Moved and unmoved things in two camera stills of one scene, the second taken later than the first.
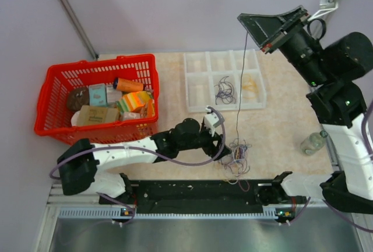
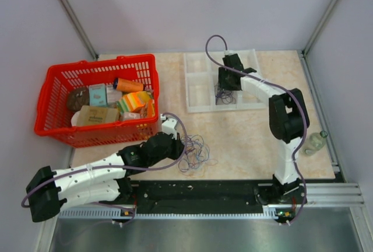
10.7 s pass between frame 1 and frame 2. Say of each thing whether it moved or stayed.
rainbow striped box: stayed
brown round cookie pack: stayed
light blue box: stayed
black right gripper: moved
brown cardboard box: stayed
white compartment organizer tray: stayed
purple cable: stayed
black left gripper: moved
